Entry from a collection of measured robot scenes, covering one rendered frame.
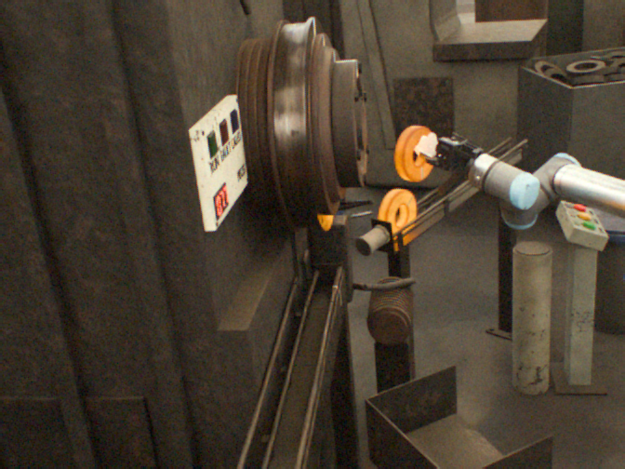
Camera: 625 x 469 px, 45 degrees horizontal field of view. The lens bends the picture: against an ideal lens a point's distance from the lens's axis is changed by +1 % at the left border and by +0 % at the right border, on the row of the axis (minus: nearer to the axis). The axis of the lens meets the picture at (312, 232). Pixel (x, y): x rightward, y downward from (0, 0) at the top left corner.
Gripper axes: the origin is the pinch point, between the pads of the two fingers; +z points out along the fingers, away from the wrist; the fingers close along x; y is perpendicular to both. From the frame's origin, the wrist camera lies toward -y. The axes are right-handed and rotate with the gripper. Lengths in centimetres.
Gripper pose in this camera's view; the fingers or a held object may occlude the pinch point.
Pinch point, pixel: (415, 147)
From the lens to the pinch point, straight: 216.3
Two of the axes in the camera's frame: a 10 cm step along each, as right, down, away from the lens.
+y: 1.2, -8.4, -5.4
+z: -7.2, -4.4, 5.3
